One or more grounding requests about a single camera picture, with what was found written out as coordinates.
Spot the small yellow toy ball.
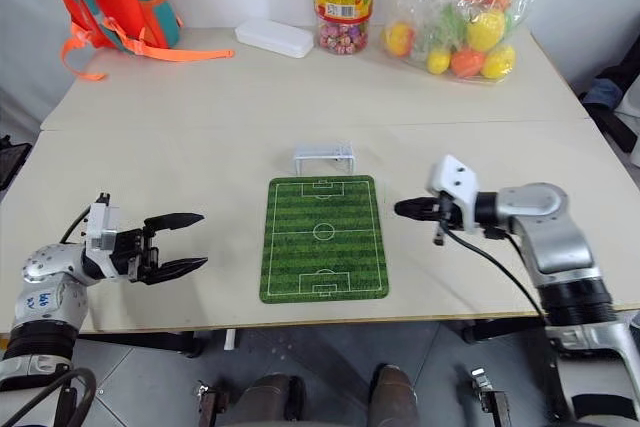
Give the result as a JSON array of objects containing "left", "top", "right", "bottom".
[{"left": 425, "top": 47, "right": 453, "bottom": 75}]

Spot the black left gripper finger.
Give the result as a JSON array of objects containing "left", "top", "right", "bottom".
[
  {"left": 143, "top": 212, "right": 206, "bottom": 235},
  {"left": 143, "top": 256, "right": 209, "bottom": 286}
]

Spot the white plastic case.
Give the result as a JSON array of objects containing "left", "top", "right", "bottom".
[{"left": 234, "top": 17, "right": 316, "bottom": 60}]

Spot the large yellow toy ball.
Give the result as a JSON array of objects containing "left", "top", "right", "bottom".
[{"left": 465, "top": 8, "right": 508, "bottom": 53}]

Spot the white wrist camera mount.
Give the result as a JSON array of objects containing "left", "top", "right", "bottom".
[
  {"left": 425, "top": 154, "right": 482, "bottom": 234},
  {"left": 81, "top": 191, "right": 122, "bottom": 254}
]

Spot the dark rounded shape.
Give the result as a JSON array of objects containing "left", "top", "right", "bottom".
[
  {"left": 366, "top": 363, "right": 420, "bottom": 427},
  {"left": 233, "top": 372, "right": 307, "bottom": 427}
]

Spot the clear plastic bag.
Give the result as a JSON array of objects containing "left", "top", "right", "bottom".
[{"left": 381, "top": 0, "right": 540, "bottom": 87}]

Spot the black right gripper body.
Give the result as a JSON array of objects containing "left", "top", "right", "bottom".
[{"left": 430, "top": 191, "right": 475, "bottom": 235}]

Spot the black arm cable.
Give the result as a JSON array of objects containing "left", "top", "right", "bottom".
[
  {"left": 58, "top": 205, "right": 94, "bottom": 244},
  {"left": 432, "top": 216, "right": 551, "bottom": 324}
]

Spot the green soccer field mat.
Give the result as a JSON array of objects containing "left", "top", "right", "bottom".
[{"left": 258, "top": 174, "right": 391, "bottom": 305}]

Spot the metal table bracket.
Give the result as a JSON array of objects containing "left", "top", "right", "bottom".
[
  {"left": 469, "top": 367, "right": 512, "bottom": 427},
  {"left": 193, "top": 380, "right": 232, "bottom": 427}
]

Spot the black flat object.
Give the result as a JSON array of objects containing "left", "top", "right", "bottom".
[{"left": 0, "top": 134, "right": 33, "bottom": 192}]

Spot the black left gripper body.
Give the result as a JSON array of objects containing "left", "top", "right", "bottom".
[{"left": 112, "top": 226, "right": 162, "bottom": 285}]

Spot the dark clothing pile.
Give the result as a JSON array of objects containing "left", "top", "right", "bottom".
[{"left": 578, "top": 35, "right": 640, "bottom": 169}]

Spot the green toy fruit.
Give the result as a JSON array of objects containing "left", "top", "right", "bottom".
[{"left": 423, "top": 3, "right": 470, "bottom": 50}]

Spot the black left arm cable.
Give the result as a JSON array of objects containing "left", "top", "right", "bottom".
[{"left": 58, "top": 205, "right": 94, "bottom": 244}]

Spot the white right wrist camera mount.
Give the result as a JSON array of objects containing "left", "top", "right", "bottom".
[{"left": 425, "top": 154, "right": 482, "bottom": 234}]

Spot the yellow and red toy ball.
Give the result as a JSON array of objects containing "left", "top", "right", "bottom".
[{"left": 382, "top": 21, "right": 417, "bottom": 58}]

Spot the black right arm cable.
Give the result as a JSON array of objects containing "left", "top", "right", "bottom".
[{"left": 432, "top": 216, "right": 551, "bottom": 324}]

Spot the small white soccer goal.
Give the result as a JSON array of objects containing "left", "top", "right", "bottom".
[{"left": 291, "top": 142, "right": 358, "bottom": 177}]

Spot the candy jar with yellow lid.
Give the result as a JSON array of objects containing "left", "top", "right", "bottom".
[{"left": 308, "top": 0, "right": 382, "bottom": 57}]

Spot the black table frame bar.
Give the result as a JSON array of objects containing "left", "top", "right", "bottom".
[
  {"left": 74, "top": 330, "right": 205, "bottom": 359},
  {"left": 461, "top": 318, "right": 552, "bottom": 346}
]

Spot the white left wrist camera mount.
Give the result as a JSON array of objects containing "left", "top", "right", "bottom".
[{"left": 81, "top": 191, "right": 122, "bottom": 254}]

